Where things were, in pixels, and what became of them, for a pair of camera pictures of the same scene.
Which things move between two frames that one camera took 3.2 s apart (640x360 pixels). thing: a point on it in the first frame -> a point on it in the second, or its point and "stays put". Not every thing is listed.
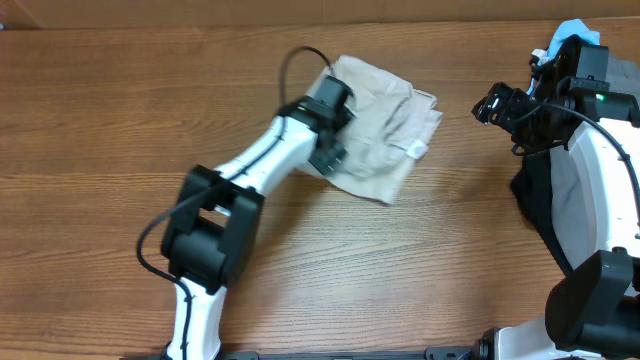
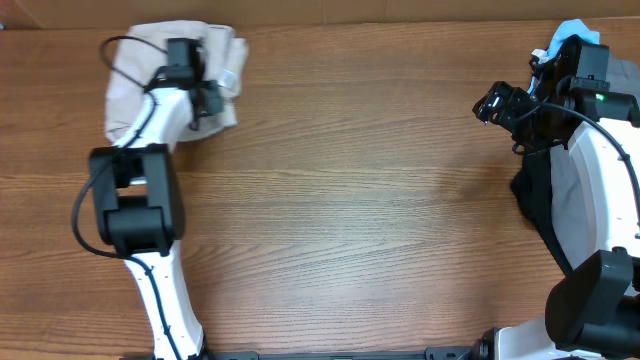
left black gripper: x=323 y=156 -> x=212 y=104
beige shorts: x=394 y=125 -> x=140 y=58
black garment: x=532 y=185 stays put
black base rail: x=433 y=353 stays put
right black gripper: x=512 y=99 stays put
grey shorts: x=571 y=209 stays put
